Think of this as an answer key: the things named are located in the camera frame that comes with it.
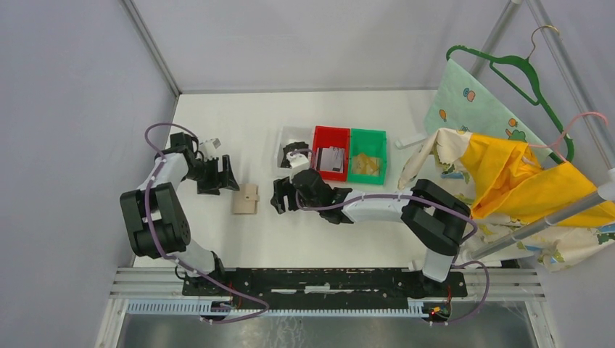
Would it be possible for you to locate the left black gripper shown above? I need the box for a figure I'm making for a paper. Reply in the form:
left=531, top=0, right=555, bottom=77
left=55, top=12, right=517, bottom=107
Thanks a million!
left=183, top=155, right=239, bottom=196

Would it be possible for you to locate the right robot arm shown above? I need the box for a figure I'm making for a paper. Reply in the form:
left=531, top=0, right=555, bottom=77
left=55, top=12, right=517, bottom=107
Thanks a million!
left=270, top=169, right=477, bottom=296

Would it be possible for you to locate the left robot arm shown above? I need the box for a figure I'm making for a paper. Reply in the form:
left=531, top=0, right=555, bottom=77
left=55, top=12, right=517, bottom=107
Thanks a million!
left=120, top=132, right=239, bottom=296

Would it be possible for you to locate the black VIP cards stack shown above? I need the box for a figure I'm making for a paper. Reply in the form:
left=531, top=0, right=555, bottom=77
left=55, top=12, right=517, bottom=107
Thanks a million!
left=279, top=141, right=310, bottom=168

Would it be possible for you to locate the white cards stack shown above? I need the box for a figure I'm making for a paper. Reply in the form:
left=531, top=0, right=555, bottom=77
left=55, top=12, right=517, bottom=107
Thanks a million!
left=316, top=146, right=345, bottom=173

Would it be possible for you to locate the gold cards stack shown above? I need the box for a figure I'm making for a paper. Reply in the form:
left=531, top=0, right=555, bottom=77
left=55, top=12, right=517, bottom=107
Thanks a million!
left=352, top=153, right=381, bottom=176

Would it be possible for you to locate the white plastic bin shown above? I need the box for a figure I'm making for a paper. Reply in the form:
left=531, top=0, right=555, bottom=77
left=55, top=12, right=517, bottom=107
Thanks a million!
left=273, top=126, right=313, bottom=171

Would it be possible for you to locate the green plastic bin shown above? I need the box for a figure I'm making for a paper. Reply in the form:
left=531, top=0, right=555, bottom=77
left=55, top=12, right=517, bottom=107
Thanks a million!
left=347, top=128, right=388, bottom=186

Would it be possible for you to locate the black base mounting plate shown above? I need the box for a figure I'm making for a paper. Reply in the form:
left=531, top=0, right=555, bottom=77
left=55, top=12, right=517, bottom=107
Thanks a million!
left=182, top=268, right=468, bottom=311

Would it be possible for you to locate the cream cartoon print cloth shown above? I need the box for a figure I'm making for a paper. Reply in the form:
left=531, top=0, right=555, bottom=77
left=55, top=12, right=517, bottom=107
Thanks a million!
left=397, top=128, right=614, bottom=272

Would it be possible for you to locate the light green cartoon cloth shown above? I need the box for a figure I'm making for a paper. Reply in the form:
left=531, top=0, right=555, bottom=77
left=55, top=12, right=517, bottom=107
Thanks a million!
left=424, top=59, right=574, bottom=160

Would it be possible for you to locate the yellow cloth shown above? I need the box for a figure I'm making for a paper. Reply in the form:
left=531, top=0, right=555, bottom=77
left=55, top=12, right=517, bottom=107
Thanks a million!
left=460, top=133, right=597, bottom=223

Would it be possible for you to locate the green clothes hanger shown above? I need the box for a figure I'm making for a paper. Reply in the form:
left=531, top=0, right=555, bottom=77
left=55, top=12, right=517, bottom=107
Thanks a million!
left=445, top=45, right=574, bottom=165

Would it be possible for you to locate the pink clothes hanger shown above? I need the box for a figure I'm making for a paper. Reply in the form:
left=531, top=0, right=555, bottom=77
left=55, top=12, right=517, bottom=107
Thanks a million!
left=526, top=111, right=610, bottom=165

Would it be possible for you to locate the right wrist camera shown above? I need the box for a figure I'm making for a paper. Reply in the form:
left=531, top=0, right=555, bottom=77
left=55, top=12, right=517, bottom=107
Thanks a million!
left=286, top=151, right=310, bottom=170

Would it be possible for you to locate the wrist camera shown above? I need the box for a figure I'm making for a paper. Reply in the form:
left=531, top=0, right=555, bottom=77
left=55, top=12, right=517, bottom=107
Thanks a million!
left=199, top=138, right=221, bottom=160
left=286, top=151, right=310, bottom=170

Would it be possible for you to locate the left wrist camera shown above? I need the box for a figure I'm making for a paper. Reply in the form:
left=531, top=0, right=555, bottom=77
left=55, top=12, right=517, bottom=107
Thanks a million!
left=199, top=138, right=221, bottom=160

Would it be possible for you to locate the aluminium rail frame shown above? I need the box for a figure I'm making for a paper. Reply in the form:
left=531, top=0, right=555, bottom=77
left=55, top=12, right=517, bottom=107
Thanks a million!
left=110, top=268, right=546, bottom=302

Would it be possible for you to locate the white slotted cable duct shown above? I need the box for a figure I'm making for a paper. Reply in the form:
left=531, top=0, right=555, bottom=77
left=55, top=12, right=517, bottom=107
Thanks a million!
left=125, top=299, right=429, bottom=318

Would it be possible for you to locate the metal clothes rail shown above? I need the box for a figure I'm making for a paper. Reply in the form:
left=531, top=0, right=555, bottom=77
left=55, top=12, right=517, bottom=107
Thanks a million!
left=466, top=168, right=614, bottom=261

